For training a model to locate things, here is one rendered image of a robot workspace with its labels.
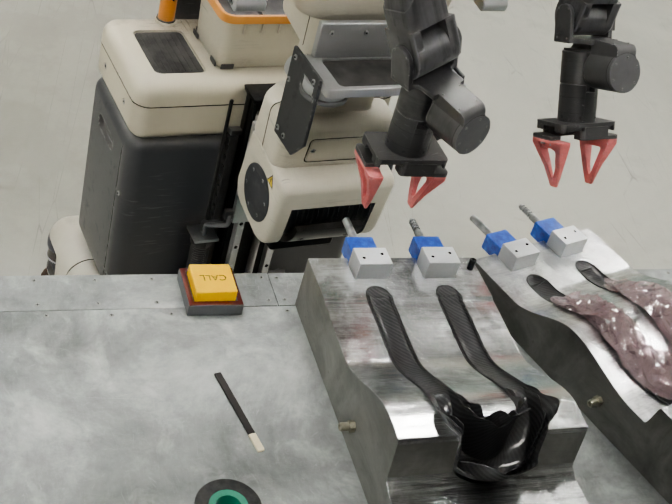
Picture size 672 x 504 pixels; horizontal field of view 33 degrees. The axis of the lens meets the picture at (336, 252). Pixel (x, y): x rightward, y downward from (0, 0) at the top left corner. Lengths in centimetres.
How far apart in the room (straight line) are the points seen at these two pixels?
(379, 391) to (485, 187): 220
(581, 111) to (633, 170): 223
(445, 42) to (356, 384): 44
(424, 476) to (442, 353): 21
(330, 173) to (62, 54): 186
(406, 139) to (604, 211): 224
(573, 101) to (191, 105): 73
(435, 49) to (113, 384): 59
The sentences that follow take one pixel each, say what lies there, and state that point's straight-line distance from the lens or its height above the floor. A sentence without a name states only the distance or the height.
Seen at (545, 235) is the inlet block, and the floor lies 86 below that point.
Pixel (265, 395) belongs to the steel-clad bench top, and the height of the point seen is 80.
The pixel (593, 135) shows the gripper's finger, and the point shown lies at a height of 108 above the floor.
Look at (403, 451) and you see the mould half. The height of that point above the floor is 91.
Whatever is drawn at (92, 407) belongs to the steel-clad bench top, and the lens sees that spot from 149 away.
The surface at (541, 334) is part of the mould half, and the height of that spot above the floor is 85.
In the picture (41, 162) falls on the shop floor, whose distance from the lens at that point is 323.
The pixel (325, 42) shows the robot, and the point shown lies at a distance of 179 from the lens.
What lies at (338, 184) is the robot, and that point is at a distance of 196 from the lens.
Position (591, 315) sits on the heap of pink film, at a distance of 170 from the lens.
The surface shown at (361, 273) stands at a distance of 162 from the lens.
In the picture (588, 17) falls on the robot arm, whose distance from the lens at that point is 174.
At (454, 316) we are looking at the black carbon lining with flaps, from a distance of 163.
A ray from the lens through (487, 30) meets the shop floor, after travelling 451.
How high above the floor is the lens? 190
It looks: 38 degrees down
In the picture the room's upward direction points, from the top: 17 degrees clockwise
